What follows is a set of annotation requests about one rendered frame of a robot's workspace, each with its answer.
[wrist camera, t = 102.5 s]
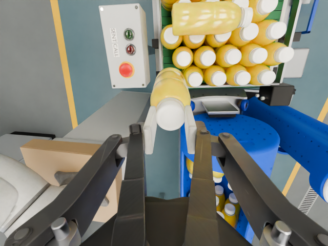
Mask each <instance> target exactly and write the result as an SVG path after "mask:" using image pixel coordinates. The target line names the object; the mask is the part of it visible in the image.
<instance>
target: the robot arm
mask: <svg viewBox="0 0 328 246"><path fill-rule="evenodd" d="M184 126H185V134H186V143H187V151H188V153H189V154H194V163H193V172H192V178H191V186H190V195H189V197H179V198H175V199H170V200H165V199H161V198H157V197H153V196H147V191H146V172H145V153H146V154H152V153H153V147H154V141H155V135H156V128H157V121H156V107H155V106H151V107H150V109H149V112H148V115H147V117H146V120H145V122H139V123H133V124H131V125H130V126H129V136H128V137H124V138H122V135H120V134H113V135H111V136H109V137H108V138H107V139H106V140H105V142H104V143H103V144H102V145H101V146H100V147H99V149H98V150H97V151H96V152H95V153H94V154H93V156H92V157H91V158H90V159H89V160H88V161H87V162H86V164H85V165H84V166H83V167H82V168H81V169H80V171H79V172H61V171H57V172H56V173H55V174H54V177H55V179H56V180H57V181H58V183H59V185H60V186H56V185H52V184H50V183H49V182H47V181H46V180H45V179H44V178H43V177H42V176H40V175H39V174H38V173H37V172H35V171H33V170H32V169H31V168H29V167H27V166H26V165H24V164H23V163H21V162H19V161H17V160H15V159H13V158H11V157H9V156H6V155H3V154H0V231H1V232H3V233H4V234H5V236H6V237H7V239H6V241H5V243H4V246H253V245H252V244H251V243H250V242H249V241H248V240H246V239H245V238H244V237H243V236H242V235H241V234H240V233H239V232H238V231H237V230H236V229H235V228H233V227H232V226H231V225H230V224H229V223H228V222H227V221H226V220H225V219H224V218H223V217H222V216H220V215H219V214H218V213H217V208H216V194H215V181H214V180H213V168H212V156H215V157H216V159H217V161H218V163H219V165H220V167H221V169H222V171H223V173H224V175H225V177H226V179H227V181H228V183H229V185H230V187H231V189H232V191H233V193H234V195H235V197H236V199H237V201H238V203H239V205H240V206H241V208H242V210H243V212H244V214H245V216H246V218H247V220H248V222H249V224H250V226H251V228H252V230H253V231H254V233H255V235H256V236H257V238H258V239H259V241H260V242H259V246H328V231H326V230H325V229H324V228H322V227H321V226H320V225H319V224H317V223H316V222H315V221H313V220H312V219H311V218H310V217H308V216H307V215H306V214H304V213H303V212H302V211H301V210H299V209H298V208H297V207H295V206H294V205H293V204H291V203H290V202H289V200H288V199H287V198H286V197H285V196H284V195H283V193H282V192H281V191H280V190H279V189H278V187H277V186H276V185H275V184H274V183H273V182H272V180H271V179H270V178H269V177H268V176H267V175H266V173H264V171H263V170H262V169H261V168H260V167H259V166H258V164H257V163H256V162H255V161H254V160H253V158H252V157H251V156H250V155H249V154H248V153H247V151H246V150H245V149H244V148H243V147H242V146H241V144H240V143H239V142H238V141H237V140H236V139H235V137H234V136H233V135H232V134H230V133H226V132H225V133H220V134H219V136H213V135H211V134H210V132H209V131H208V130H207V128H206V126H205V123H204V122H202V121H195V120H194V116H193V113H192V109H191V106H190V105H186V106H185V121H184ZM125 157H126V165H125V173H124V180H122V183H121V189H120V196H119V203H118V210H117V213H116V214H115V215H114V216H112V217H111V218H110V219H109V220H108V221H107V222H106V223H104V224H103V225H102V226H101V227H100V228H99V229H97V230H96V231H95V232H94V233H93V234H92V235H91V236H89V237H88V238H87V239H86V240H85V241H84V242H83V243H81V242H82V237H83V235H84V234H85V233H86V231H87V229H88V228H89V226H90V224H91V222H92V220H93V219H94V217H95V215H96V213H97V211H98V209H99V207H100V206H104V207H106V206H108V204H109V200H108V199H107V197H106V194H107V192H108V191H109V189H110V187H111V185H112V183H113V181H114V179H115V178H116V176H117V174H118V172H119V170H120V168H121V166H122V164H123V163H124V161H125Z"/></svg>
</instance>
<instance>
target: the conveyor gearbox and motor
mask: <svg viewBox="0 0 328 246"><path fill-rule="evenodd" d="M293 50H294V56H293V58H292V59H291V60H290V61H288V62H287V65H286V69H285V73H284V77H283V79H288V78H301V77H302V75H303V71H304V67H305V64H306V61H307V57H308V54H309V48H293Z"/></svg>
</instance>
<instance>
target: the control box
mask: <svg viewBox="0 0 328 246"><path fill-rule="evenodd" d="M99 11H100V17H101V23H102V31H103V37H104V43H105V48H106V55H107V61H108V67H109V73H110V78H111V84H112V88H142V87H147V85H148V84H149V82H150V70H149V56H148V43H147V29H146V15H145V11H144V10H143V9H142V7H141V6H140V4H139V3H134V4H117V5H101V6H99ZM113 28H114V29H113ZM128 29H129V30H131V31H132V32H133V38H132V39H130V40H129V39H127V38H126V37H125V35H124V33H125V31H126V30H128ZM112 30H113V31H115V32H114V33H113V31H112ZM114 35H115V36H114ZM113 37H114V38H113ZM114 40H116V41H114ZM114 44H116V45H114ZM129 45H132V46H133V47H134V48H135V52H134V53H133V54H128V53H127V51H126V48H127V46H129ZM114 48H115V49H117V50H116V51H115V49H114ZM114 52H115V53H114ZM123 63H127V64H129V65H131V67H132V70H133V72H132V75H131V76H129V77H123V76H122V75H121V74H120V72H119V68H120V66H121V65H122V64H123Z"/></svg>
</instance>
